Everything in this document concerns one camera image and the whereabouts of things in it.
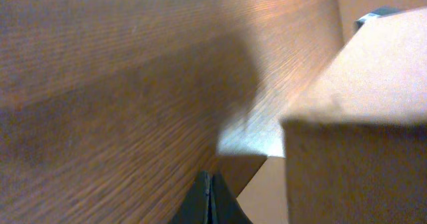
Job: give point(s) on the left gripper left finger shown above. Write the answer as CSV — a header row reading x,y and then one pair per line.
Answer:
x,y
195,206

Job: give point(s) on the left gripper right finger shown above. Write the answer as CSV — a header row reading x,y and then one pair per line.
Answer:
x,y
224,207

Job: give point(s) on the cardboard box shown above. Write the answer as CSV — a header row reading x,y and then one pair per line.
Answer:
x,y
355,139

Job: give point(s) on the black whiteboard marker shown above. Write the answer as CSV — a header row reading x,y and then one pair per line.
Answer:
x,y
377,13

